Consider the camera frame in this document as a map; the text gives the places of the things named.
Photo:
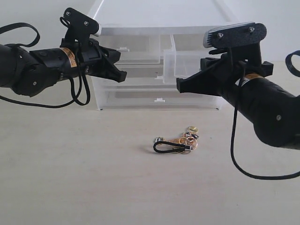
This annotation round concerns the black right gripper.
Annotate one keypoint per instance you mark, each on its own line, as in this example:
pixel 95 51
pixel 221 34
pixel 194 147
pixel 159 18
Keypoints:
pixel 216 73

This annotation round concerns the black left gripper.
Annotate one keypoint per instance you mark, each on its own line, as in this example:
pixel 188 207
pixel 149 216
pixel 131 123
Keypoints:
pixel 95 60

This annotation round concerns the gold keychain with black strap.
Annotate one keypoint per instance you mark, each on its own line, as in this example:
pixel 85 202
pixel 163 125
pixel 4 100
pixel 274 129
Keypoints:
pixel 184 144

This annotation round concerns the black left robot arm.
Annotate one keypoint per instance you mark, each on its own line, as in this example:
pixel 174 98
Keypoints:
pixel 29 73

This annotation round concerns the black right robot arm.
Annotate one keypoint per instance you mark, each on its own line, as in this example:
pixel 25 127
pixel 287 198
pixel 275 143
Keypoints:
pixel 273 111

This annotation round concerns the white plastic drawer cabinet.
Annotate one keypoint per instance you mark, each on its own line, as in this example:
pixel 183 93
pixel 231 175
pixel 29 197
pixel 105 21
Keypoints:
pixel 159 17

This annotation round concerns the clear bottom drawer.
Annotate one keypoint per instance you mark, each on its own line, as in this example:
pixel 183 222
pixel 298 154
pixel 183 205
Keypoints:
pixel 122 97

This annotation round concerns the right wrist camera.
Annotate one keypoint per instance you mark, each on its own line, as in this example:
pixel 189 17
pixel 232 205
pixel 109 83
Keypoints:
pixel 235 35

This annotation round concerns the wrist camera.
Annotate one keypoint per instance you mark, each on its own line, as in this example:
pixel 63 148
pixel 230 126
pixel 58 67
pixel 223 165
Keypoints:
pixel 235 35
pixel 79 26

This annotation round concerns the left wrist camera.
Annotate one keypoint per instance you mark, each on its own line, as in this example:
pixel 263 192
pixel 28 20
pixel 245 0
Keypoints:
pixel 79 26

